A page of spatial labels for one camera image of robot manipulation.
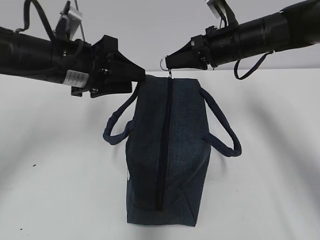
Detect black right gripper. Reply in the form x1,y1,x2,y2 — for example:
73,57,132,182
165,24,240,70

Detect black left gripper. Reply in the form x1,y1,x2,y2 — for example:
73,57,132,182
52,35,146,98

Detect silver zipper pull ring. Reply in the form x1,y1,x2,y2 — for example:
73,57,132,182
159,55,176,80

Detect navy blue lunch bag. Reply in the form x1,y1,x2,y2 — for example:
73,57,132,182
103,75,242,227

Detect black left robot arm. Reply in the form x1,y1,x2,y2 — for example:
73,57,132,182
0,28,146,98

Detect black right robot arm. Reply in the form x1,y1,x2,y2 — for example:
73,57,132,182
165,0,320,70

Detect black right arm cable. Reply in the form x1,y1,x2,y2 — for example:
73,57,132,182
233,49,275,81

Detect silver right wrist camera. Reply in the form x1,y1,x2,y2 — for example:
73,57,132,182
205,0,239,28

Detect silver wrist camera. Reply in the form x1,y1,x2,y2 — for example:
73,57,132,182
55,0,85,41
205,0,239,28

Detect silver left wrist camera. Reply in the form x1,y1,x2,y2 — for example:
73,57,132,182
55,0,85,41

